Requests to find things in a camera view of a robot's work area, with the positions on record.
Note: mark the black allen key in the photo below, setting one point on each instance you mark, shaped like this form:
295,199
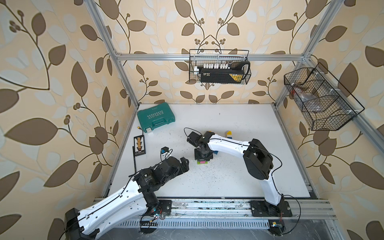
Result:
134,159

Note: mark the black wire basket back wall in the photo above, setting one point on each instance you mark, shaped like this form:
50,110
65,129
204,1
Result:
218,66

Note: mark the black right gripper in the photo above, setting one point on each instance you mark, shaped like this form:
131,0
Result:
209,157

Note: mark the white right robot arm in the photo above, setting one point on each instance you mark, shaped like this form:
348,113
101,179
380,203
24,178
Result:
259,164

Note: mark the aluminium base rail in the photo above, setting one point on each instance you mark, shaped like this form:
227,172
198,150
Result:
227,214

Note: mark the black wire basket right wall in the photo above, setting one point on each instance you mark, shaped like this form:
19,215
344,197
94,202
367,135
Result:
335,106

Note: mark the green plastic tool case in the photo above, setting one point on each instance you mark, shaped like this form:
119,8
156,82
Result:
155,117

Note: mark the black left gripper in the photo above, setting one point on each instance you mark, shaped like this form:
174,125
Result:
186,167

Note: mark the black wire basket wall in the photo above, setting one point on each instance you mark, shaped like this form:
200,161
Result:
218,66
335,106

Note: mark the plastic bag in basket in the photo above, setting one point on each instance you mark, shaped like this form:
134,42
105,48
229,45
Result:
304,95

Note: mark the black battery charger in basket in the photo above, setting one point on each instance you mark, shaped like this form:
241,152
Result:
234,73

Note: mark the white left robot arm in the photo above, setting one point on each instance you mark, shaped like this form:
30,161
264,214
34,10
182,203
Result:
136,199

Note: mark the lime green long lego brick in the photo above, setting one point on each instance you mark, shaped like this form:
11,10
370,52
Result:
198,163

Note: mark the black parallel charging board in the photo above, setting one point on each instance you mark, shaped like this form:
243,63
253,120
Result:
139,145

